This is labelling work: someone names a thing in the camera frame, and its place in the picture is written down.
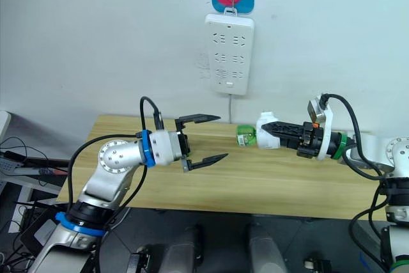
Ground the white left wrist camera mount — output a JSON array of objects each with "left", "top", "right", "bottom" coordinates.
[{"left": 150, "top": 130, "right": 181, "bottom": 168}]

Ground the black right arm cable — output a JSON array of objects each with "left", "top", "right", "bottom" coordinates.
[{"left": 320, "top": 93, "right": 396, "bottom": 270}]

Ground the white side desk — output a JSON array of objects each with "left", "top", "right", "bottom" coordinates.
[{"left": 0, "top": 110, "right": 70, "bottom": 234}]

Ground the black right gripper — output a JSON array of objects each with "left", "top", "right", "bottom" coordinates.
[{"left": 260, "top": 121, "right": 325, "bottom": 159}]

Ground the white mosquito repellent heater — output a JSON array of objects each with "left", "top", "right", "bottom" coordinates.
[{"left": 254, "top": 111, "right": 284, "bottom": 151}]

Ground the grey rounded robot leg shape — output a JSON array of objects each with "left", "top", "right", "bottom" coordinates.
[
  {"left": 157, "top": 224, "right": 201, "bottom": 273},
  {"left": 248, "top": 221, "right": 286, "bottom": 273}
]

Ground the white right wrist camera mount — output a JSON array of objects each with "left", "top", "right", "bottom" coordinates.
[{"left": 305, "top": 93, "right": 336, "bottom": 161}]

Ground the white power strip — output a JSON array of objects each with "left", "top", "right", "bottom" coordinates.
[{"left": 204, "top": 13, "right": 256, "bottom": 96}]

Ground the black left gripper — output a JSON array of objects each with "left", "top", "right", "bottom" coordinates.
[{"left": 174, "top": 113, "right": 229, "bottom": 174}]

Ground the red and black tool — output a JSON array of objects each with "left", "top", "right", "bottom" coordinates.
[{"left": 0, "top": 150, "right": 70, "bottom": 177}]

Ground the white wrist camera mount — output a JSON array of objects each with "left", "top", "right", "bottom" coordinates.
[
  {"left": 150, "top": 130, "right": 181, "bottom": 168},
  {"left": 305, "top": 93, "right": 336, "bottom": 161}
]

